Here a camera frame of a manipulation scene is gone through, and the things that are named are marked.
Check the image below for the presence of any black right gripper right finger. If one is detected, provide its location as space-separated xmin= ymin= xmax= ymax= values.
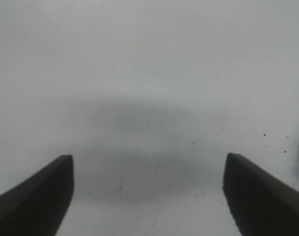
xmin=222 ymin=153 xmax=299 ymax=236

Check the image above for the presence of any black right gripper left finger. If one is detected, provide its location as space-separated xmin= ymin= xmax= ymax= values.
xmin=0 ymin=155 xmax=74 ymax=236

